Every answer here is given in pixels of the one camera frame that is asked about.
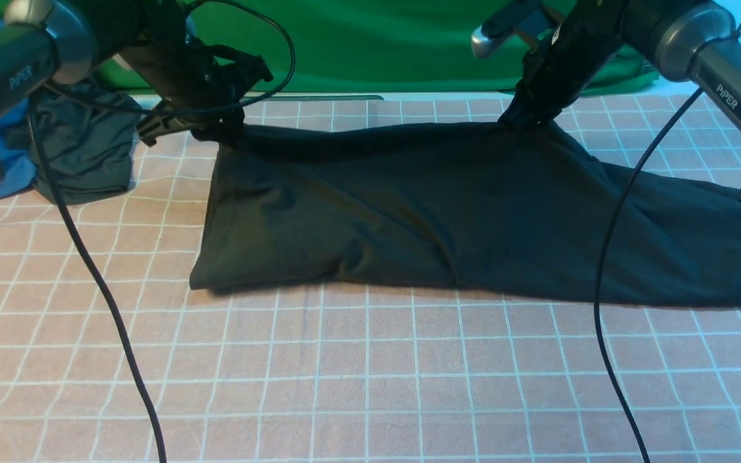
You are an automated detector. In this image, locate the pink checkered tablecloth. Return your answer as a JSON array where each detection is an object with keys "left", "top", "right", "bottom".
[{"left": 0, "top": 95, "right": 741, "bottom": 463}]

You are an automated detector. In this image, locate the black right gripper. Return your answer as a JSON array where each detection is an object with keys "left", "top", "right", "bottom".
[{"left": 499, "top": 1, "right": 628, "bottom": 128}]

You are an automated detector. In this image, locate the black camera cable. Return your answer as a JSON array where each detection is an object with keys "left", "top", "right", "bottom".
[
  {"left": 26, "top": 0, "right": 297, "bottom": 463},
  {"left": 593, "top": 87, "right": 706, "bottom": 463}
]

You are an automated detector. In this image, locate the dark gray long-sleeve shirt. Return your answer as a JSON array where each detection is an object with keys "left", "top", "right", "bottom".
[{"left": 189, "top": 122, "right": 741, "bottom": 307}]

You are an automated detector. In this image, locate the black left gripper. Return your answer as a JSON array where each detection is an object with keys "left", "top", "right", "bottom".
[{"left": 120, "top": 38, "right": 273, "bottom": 145}]

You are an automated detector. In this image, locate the gray right robot arm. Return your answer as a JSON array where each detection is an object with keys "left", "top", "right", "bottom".
[{"left": 500, "top": 1, "right": 741, "bottom": 198}]

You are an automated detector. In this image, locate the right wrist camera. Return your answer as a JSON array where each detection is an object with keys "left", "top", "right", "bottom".
[{"left": 470, "top": 1, "right": 565, "bottom": 59}]

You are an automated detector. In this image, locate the blue crumpled garment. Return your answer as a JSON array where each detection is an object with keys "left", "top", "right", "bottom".
[{"left": 0, "top": 20, "right": 36, "bottom": 197}]

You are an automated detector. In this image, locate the dark green crumpled garment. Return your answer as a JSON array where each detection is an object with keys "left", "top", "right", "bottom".
[{"left": 6, "top": 89, "right": 141, "bottom": 205}]

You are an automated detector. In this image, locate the green backdrop cloth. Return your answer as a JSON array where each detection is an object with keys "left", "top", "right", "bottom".
[{"left": 95, "top": 1, "right": 659, "bottom": 96}]

